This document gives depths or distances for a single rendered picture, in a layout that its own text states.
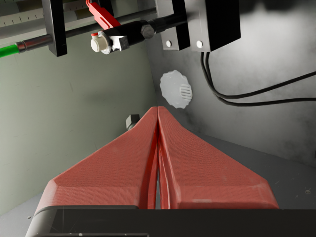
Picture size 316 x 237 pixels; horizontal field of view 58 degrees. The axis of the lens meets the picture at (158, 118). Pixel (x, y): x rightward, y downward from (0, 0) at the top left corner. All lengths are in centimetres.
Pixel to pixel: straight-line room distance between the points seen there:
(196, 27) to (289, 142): 30
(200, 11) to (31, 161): 45
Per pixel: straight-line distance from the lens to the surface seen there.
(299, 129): 59
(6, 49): 52
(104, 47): 36
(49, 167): 68
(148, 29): 36
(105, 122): 72
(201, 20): 42
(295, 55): 54
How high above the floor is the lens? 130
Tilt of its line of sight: 34 degrees down
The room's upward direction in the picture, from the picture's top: 120 degrees counter-clockwise
